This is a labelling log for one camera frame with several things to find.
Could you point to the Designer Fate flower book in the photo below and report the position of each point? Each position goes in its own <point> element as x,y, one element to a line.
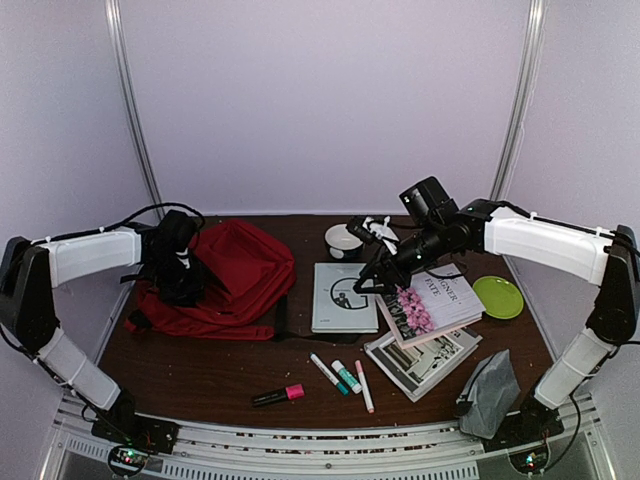
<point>437,302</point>

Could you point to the teal white marker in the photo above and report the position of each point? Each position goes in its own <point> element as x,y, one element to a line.
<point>329,375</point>

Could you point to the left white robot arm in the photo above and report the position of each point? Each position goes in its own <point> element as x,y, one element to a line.
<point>32,269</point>

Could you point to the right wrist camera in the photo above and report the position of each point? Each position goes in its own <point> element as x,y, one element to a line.
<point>370,229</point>

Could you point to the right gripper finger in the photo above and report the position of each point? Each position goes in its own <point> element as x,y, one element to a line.
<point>365,287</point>
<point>371,273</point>

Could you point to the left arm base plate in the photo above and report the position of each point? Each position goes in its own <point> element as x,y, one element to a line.
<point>148,434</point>

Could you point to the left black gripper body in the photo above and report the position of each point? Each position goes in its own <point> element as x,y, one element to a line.
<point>175,283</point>

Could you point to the pink white marker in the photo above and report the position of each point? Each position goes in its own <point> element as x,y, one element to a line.
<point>365,388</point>

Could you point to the green plate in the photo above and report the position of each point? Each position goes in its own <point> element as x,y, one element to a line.
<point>501,298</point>

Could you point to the aluminium front rail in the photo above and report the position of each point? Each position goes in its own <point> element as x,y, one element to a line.
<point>429,451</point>

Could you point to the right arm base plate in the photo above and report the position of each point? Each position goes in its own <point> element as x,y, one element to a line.
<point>524,427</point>

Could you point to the white green glue stick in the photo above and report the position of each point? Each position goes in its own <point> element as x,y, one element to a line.
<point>347,376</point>

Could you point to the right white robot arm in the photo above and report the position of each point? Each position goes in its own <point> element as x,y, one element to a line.
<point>607,260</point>

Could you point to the aluminium corner post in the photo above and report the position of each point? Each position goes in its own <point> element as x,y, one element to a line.
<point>117,36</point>
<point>524,90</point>

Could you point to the grey pencil pouch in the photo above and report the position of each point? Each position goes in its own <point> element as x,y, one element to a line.
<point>487,396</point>

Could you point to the right aluminium corner post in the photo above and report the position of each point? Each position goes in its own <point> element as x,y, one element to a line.
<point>524,90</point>

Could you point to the left aluminium corner post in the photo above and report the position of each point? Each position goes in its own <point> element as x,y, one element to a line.
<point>117,36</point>

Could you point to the grey ianra magazine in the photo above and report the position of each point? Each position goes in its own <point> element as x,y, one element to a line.
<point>418,369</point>

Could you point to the dark blue white bowl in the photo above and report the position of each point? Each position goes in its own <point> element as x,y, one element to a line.
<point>341,244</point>

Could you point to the pink black highlighter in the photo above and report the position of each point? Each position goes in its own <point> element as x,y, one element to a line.
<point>284,394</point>

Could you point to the white Great Gatsby book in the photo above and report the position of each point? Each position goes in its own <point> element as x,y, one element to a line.
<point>337,308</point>

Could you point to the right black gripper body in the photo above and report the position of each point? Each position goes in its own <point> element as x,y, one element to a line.
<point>402,276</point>

